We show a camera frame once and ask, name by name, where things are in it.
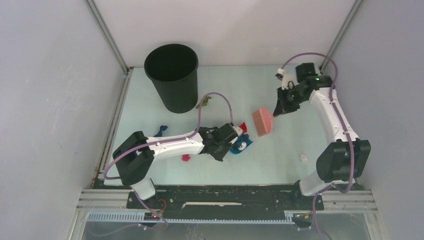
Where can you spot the pink hand brush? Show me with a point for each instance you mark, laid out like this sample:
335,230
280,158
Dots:
263,121

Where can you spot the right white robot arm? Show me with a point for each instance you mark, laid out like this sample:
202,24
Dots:
345,157

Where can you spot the magenta paper scrap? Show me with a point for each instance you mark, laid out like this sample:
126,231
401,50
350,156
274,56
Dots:
186,157

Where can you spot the blue paper scrap left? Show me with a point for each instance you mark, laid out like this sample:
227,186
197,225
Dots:
161,130

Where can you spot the black cylindrical waste bin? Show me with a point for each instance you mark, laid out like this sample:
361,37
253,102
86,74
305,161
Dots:
173,70

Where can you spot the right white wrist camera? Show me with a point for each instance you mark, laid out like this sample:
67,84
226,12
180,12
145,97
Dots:
288,80

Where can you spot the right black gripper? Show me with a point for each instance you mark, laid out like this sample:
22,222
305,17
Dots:
283,106

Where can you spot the red paper scrap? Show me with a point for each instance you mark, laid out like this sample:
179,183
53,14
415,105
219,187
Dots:
244,128

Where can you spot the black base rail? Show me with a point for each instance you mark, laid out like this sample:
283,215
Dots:
231,202

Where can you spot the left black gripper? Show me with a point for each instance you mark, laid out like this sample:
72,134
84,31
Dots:
219,156

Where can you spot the blue plastic dustpan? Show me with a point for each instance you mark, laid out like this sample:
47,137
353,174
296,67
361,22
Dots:
244,137

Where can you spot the white paper scrap near edge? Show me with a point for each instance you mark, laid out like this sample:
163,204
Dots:
303,158

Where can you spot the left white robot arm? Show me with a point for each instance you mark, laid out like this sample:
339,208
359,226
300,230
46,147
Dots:
134,157

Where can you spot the green paper scrap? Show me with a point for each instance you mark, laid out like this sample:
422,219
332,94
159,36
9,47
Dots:
204,102

